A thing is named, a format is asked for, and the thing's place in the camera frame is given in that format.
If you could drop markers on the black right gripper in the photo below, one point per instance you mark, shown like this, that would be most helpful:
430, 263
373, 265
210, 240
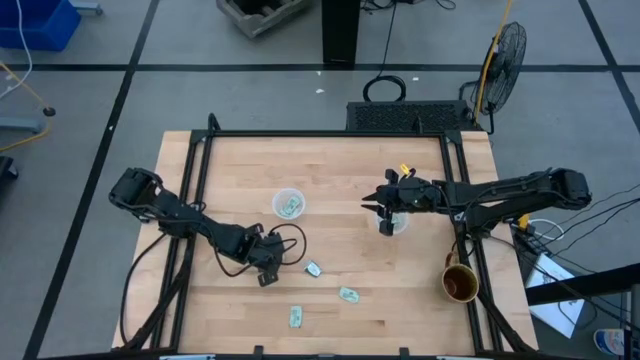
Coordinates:
415, 195

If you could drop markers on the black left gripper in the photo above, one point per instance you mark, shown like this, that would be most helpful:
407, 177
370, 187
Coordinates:
257, 250

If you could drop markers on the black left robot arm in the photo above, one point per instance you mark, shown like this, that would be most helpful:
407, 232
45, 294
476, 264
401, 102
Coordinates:
175, 215

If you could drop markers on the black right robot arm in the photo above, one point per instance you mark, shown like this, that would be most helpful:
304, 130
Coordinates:
500, 192

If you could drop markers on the clear plastic cup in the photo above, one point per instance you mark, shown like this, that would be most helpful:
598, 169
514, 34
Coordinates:
403, 226
280, 214

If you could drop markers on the yellow gripper tag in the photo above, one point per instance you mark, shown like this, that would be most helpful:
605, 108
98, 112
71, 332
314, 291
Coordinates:
405, 168

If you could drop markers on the black computer case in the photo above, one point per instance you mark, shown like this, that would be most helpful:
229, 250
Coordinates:
400, 117

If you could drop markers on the black table clamp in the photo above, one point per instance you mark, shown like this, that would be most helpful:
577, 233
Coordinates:
404, 353
213, 123
258, 352

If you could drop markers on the brown ceramic mug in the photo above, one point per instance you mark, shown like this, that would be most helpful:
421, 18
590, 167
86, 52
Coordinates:
460, 285

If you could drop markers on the yellow plug connector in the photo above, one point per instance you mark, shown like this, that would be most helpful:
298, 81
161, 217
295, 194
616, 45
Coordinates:
523, 221

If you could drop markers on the black tall tower box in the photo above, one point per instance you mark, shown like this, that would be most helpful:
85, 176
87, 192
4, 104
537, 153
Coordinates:
340, 30

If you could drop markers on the black floor fan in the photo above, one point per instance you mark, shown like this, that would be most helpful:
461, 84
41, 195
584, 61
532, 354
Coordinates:
505, 60

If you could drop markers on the grey moulded packaging tray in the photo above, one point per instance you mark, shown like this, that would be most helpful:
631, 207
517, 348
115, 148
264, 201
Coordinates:
260, 25

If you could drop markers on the white paper box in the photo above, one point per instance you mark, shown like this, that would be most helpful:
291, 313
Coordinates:
562, 320

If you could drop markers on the black metal beam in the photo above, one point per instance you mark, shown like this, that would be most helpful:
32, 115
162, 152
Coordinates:
590, 284

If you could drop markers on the white blue shoe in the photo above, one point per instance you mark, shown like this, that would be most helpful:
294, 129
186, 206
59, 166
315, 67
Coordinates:
607, 342

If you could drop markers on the black round floor plug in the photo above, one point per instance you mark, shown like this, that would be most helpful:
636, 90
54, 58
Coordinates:
49, 111

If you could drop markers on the black chair base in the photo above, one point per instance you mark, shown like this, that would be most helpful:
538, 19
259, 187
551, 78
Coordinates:
6, 167

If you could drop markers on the grey cart leg with caster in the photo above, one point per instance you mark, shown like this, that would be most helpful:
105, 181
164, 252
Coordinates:
87, 8

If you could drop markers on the blue plastic bin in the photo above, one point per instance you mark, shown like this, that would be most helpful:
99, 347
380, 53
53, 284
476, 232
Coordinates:
45, 30

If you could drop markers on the black aluminium frame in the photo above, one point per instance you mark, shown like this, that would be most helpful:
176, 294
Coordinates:
325, 134

